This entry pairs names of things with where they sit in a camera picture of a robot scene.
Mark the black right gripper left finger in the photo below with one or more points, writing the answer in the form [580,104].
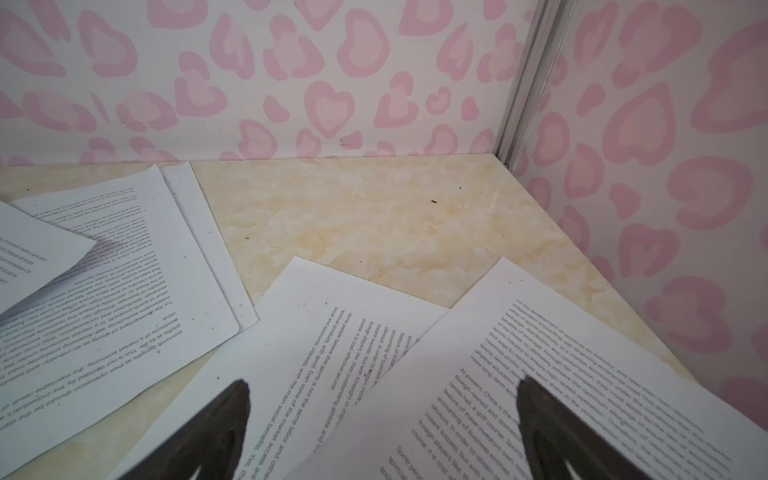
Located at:
[208,446]

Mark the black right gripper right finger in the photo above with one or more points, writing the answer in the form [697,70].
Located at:
[559,445]

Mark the printed paper sheet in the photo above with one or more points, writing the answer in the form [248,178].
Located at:
[323,339]
[508,352]
[142,304]

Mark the printed paper sheet corner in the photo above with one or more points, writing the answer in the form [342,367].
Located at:
[33,253]

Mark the blank paper sheet underneath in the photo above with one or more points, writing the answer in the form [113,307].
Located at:
[186,190]

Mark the aluminium corner post right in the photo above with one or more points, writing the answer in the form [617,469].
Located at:
[550,23]

